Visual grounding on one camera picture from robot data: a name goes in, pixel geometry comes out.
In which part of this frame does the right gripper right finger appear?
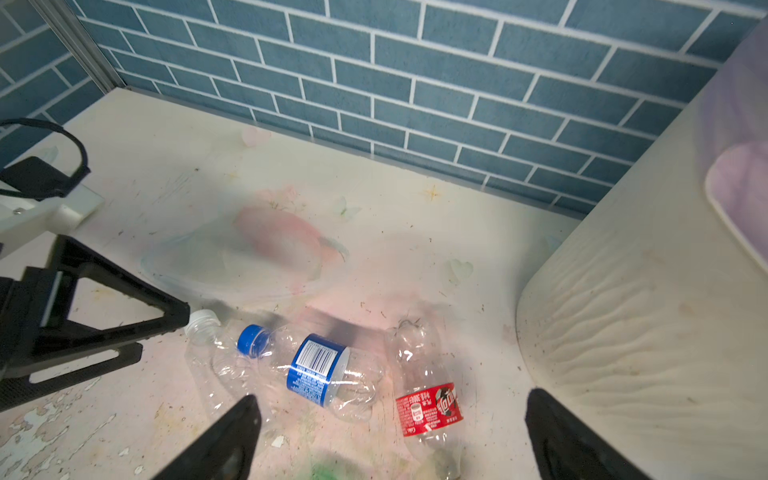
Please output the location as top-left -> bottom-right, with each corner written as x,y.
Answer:
525,388 -> 648,480

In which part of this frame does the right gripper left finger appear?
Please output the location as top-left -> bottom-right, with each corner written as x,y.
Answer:
154,395 -> 262,480

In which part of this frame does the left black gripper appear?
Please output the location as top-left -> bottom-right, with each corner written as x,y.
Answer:
1,236 -> 190,412

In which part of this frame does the clear slim bottle white cap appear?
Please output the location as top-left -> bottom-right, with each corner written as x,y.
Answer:
184,309 -> 287,455

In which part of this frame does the clear bottle blue cap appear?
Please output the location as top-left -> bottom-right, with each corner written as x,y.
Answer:
236,323 -> 385,423

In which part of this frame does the cream bin with pink bag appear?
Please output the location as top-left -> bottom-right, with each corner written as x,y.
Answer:
516,23 -> 767,479

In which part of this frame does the clear bottle red label yellow cap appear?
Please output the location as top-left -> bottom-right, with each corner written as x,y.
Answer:
385,317 -> 463,479

